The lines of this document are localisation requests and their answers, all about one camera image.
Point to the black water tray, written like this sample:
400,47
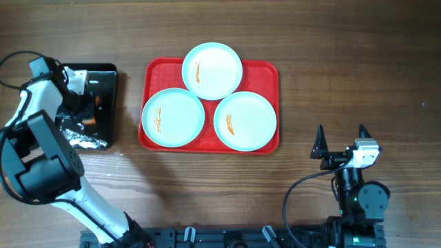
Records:
103,82

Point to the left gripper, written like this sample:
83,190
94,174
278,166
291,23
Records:
83,107

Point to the orange green scrub sponge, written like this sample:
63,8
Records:
92,120

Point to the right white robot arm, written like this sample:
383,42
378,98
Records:
362,203

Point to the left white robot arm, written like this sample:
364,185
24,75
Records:
40,167

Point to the red plastic serving tray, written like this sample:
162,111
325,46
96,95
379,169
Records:
260,77

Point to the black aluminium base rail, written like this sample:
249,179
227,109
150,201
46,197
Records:
313,237

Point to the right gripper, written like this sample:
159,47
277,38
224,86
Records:
337,158

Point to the light blue plate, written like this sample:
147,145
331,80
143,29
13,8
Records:
245,121
212,71
172,117

